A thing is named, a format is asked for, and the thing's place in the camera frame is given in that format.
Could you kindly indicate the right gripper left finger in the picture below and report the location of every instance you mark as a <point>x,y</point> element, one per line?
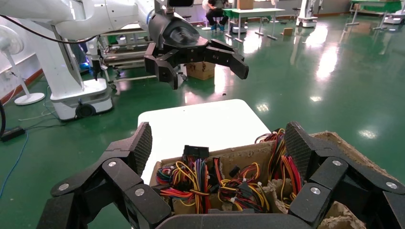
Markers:
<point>120,183</point>

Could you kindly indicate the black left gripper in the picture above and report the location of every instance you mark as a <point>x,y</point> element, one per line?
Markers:
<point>177,34</point>

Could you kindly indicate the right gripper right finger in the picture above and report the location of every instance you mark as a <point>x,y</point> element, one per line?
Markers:
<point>335,180</point>

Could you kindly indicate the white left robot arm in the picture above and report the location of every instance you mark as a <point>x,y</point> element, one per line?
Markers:
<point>95,15</point>

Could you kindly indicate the cardboard box with tape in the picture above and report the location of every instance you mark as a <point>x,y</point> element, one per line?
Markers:
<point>201,71</point>

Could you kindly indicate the seated person in black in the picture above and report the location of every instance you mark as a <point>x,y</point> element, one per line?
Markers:
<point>216,12</point>

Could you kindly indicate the metal trolley cart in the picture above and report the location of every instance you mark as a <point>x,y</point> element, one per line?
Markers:
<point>126,57</point>

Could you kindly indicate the tall brown cardboard box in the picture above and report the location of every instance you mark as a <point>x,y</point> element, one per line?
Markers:
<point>245,3</point>

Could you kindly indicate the green topped table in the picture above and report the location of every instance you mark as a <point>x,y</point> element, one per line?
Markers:
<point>253,11</point>
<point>376,5</point>

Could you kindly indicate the brown cardboard divider box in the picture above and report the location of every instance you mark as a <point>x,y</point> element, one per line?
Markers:
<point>246,155</point>

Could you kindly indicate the small brown cardboard box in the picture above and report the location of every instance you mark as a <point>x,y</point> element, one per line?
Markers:
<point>288,31</point>

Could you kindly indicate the white robot body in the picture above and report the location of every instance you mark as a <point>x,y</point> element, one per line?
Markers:
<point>66,79</point>

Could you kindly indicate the black power strip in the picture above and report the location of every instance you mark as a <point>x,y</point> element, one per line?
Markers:
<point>12,133</point>

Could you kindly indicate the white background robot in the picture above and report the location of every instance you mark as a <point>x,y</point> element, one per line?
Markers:
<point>307,12</point>

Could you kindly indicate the white standing fan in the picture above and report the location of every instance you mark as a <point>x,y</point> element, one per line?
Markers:
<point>9,44</point>

